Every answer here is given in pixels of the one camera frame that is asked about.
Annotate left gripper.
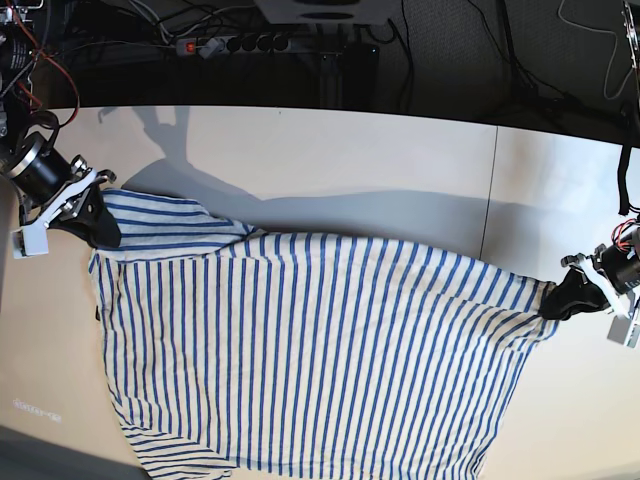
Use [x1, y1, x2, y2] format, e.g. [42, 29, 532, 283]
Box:
[541, 243, 639, 321]

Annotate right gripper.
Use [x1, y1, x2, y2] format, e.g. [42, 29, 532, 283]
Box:
[19, 154, 121, 249]

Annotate blue white striped T-shirt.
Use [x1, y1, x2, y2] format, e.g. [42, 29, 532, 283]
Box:
[89, 189, 558, 479]

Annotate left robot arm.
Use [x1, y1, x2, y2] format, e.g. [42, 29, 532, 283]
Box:
[539, 105, 639, 321]

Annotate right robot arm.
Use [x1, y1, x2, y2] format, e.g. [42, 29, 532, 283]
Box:
[1, 1, 121, 258]

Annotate white power strip with plugs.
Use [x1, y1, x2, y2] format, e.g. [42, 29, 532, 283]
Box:
[175, 34, 293, 60]

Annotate grey box under table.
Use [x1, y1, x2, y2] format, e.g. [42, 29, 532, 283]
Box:
[255, 0, 398, 25]

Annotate black power adapter box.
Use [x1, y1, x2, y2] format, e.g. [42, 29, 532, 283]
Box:
[342, 43, 379, 111]

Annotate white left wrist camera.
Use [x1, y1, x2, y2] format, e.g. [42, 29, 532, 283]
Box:
[607, 315, 639, 348]

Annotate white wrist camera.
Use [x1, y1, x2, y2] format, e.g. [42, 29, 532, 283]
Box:
[607, 315, 639, 348]
[11, 222, 49, 259]

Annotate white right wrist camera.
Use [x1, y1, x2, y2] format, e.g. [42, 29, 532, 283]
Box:
[11, 222, 49, 259]

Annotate white cable on floor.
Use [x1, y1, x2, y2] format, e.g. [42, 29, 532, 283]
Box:
[557, 0, 640, 101]

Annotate aluminium table leg post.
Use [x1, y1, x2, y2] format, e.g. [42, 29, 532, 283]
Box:
[318, 53, 343, 110]

